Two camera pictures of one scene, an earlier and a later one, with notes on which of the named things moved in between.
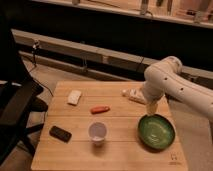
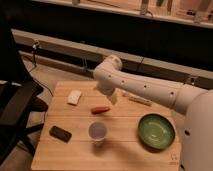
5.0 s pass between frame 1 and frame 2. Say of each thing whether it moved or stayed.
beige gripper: moved
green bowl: stayed
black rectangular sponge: stayed
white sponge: stayed
